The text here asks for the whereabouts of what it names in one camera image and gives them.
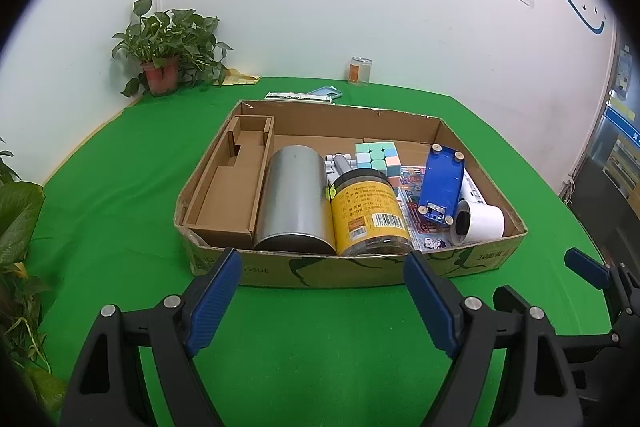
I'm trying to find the silver metal tin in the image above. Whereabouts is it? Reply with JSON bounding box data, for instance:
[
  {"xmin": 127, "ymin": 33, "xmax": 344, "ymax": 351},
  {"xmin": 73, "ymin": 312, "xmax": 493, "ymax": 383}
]
[{"xmin": 252, "ymin": 146, "xmax": 336, "ymax": 255}]

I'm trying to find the narrow cardboard insert tray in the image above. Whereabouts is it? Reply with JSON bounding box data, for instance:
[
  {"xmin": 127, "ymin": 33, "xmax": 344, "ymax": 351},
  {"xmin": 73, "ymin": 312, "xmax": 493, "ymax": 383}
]
[{"xmin": 184, "ymin": 115, "xmax": 276, "ymax": 250}]

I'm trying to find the colourful printed packet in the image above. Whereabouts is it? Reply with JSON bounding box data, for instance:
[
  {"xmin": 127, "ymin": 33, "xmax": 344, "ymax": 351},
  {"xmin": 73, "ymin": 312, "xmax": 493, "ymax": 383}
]
[{"xmin": 392, "ymin": 164, "xmax": 488, "ymax": 254}]

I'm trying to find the potted plant in red pot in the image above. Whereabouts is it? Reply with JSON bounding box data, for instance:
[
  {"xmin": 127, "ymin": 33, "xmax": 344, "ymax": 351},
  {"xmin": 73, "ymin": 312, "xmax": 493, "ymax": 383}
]
[{"xmin": 111, "ymin": 0, "xmax": 234, "ymax": 98}]

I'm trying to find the yellow cloth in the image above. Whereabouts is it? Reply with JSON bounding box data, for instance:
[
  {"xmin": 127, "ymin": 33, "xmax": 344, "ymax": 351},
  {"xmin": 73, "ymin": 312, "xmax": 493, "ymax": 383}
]
[{"xmin": 212, "ymin": 67, "xmax": 262, "ymax": 86}]

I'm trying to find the white spray bottle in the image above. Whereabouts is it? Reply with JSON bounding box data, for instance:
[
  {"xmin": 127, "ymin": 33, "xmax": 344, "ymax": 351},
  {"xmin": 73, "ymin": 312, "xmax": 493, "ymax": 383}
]
[{"xmin": 460, "ymin": 169, "xmax": 484, "ymax": 204}]

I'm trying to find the green tablecloth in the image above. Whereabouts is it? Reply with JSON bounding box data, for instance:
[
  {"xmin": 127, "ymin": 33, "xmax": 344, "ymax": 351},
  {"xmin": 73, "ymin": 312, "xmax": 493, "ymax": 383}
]
[{"xmin": 27, "ymin": 76, "xmax": 618, "ymax": 427}]

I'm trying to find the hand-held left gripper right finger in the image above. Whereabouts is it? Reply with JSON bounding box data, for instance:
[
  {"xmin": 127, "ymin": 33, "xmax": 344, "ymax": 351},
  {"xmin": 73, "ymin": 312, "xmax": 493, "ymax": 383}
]
[{"xmin": 403, "ymin": 251, "xmax": 586, "ymax": 427}]

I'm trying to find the glass door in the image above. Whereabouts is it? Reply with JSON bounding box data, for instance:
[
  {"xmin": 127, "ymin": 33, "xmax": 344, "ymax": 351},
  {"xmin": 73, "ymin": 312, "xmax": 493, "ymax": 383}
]
[{"xmin": 570, "ymin": 34, "xmax": 640, "ymax": 253}]

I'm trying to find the large leaf green plant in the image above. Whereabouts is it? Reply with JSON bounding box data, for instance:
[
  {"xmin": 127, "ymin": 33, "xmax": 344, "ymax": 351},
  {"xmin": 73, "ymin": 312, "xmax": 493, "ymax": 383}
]
[{"xmin": 0, "ymin": 137, "xmax": 68, "ymax": 413}]

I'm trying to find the glass jar with orange label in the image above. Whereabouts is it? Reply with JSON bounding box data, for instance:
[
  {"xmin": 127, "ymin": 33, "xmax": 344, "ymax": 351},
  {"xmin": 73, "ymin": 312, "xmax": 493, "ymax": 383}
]
[{"xmin": 348, "ymin": 56, "xmax": 372, "ymax": 86}]

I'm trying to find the yellow label jar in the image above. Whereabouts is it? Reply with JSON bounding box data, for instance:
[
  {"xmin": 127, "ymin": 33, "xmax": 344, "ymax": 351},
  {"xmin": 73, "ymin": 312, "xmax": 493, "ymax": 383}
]
[{"xmin": 327, "ymin": 168, "xmax": 413, "ymax": 256}]

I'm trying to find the phone in blue case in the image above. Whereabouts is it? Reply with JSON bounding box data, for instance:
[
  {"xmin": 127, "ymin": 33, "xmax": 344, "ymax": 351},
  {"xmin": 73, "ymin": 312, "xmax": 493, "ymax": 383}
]
[{"xmin": 304, "ymin": 85, "xmax": 345, "ymax": 100}]

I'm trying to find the pastel puzzle cube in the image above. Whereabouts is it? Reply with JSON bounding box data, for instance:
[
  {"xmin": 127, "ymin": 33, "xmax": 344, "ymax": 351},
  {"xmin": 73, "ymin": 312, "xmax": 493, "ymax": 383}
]
[{"xmin": 355, "ymin": 141, "xmax": 402, "ymax": 178}]

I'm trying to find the large shallow cardboard box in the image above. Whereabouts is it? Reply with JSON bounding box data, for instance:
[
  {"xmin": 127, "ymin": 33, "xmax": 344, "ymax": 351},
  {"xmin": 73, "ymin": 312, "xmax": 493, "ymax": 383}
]
[{"xmin": 173, "ymin": 99, "xmax": 529, "ymax": 290}]

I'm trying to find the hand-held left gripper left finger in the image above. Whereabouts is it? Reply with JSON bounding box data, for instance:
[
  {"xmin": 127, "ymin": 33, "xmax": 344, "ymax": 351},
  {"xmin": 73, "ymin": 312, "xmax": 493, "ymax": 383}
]
[{"xmin": 60, "ymin": 247, "xmax": 243, "ymax": 427}]

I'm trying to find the flat white green box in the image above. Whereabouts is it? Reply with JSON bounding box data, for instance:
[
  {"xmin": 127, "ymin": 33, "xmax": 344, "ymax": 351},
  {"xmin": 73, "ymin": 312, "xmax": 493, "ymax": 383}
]
[{"xmin": 265, "ymin": 90, "xmax": 335, "ymax": 104}]

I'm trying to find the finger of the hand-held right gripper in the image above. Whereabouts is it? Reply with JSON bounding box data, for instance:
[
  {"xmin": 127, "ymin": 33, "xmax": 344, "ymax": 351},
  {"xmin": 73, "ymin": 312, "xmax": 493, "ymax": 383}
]
[
  {"xmin": 492, "ymin": 285, "xmax": 623, "ymax": 360},
  {"xmin": 564, "ymin": 247, "xmax": 640, "ymax": 315}
]

